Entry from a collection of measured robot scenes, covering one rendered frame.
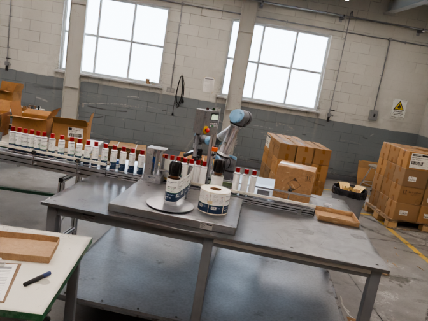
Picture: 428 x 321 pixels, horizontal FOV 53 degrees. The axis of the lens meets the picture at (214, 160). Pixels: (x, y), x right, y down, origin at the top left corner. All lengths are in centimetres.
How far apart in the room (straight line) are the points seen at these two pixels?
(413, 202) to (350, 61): 355
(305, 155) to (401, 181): 140
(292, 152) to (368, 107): 307
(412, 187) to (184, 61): 475
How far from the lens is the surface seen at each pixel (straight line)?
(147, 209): 270
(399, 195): 662
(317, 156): 680
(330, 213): 354
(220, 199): 274
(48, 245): 231
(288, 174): 354
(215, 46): 870
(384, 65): 939
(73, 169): 359
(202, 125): 328
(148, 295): 310
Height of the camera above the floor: 175
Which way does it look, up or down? 11 degrees down
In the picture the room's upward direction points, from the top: 9 degrees clockwise
